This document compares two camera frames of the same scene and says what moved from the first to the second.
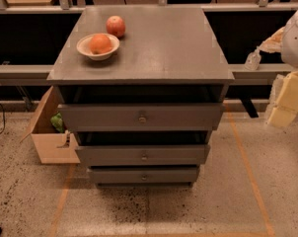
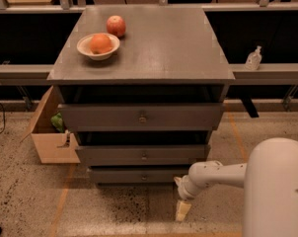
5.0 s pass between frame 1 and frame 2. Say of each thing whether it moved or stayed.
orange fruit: stayed
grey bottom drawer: stayed
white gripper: moved
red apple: stayed
